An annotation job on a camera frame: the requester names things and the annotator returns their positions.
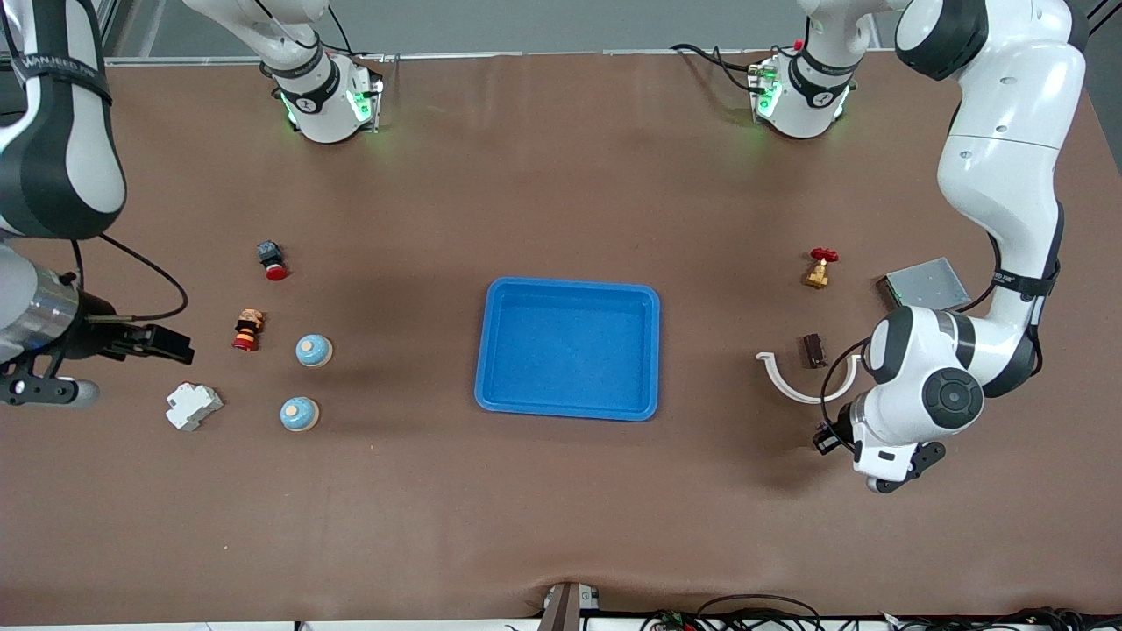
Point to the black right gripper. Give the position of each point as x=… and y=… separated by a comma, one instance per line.
x=95, y=340

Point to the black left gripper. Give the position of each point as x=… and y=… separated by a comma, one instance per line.
x=825, y=438

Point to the brown cylindrical capacitor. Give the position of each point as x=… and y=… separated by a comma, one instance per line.
x=813, y=351

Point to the blue dome call bell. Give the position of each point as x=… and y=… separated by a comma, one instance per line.
x=299, y=415
x=314, y=353

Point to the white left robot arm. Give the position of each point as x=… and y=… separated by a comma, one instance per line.
x=999, y=158

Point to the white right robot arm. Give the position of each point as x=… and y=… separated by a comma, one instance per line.
x=53, y=131

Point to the white circuit breaker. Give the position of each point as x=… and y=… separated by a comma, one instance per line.
x=193, y=407

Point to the red emergency stop yellow collar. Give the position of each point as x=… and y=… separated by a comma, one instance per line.
x=248, y=331

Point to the red push button black base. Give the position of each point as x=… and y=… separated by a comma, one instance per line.
x=272, y=258

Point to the grey metal box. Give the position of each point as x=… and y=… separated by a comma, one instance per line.
x=925, y=282

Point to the blue plastic tray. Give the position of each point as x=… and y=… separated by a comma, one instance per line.
x=570, y=350

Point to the small white box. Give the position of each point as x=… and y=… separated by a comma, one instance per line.
x=589, y=598

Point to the brown table mat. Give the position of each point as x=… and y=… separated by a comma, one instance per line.
x=438, y=508

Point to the brown post at table edge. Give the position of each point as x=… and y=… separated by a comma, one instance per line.
x=561, y=609

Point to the aluminium frame post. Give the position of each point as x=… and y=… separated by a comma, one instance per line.
x=114, y=26

